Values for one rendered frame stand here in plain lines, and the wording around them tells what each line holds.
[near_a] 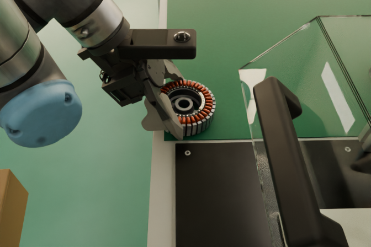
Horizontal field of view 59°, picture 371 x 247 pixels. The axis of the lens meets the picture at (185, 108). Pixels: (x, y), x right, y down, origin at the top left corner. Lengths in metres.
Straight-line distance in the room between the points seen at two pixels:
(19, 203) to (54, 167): 0.98
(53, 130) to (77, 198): 1.07
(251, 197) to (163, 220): 0.13
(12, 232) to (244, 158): 0.34
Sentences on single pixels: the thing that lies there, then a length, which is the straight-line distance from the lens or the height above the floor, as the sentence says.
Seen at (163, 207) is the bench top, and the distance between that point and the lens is 0.51.
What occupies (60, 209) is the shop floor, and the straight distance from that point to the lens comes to 1.41.
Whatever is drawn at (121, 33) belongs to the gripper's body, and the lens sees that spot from 0.47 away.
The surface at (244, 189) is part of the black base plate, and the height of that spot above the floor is 0.77.
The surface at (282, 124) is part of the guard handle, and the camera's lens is 0.20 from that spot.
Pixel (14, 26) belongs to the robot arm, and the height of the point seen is 1.06.
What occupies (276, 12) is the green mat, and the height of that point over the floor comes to 0.75.
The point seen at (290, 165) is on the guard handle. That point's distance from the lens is 0.18.
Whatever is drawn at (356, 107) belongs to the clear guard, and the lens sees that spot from 0.22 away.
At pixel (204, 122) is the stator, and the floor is 0.78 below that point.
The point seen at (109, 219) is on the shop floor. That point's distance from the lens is 1.34.
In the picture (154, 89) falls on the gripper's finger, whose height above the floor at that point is 0.86.
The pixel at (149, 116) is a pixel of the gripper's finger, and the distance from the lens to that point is 0.53.
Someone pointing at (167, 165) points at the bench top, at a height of 0.75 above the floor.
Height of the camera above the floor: 1.21
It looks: 49 degrees down
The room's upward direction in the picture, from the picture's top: straight up
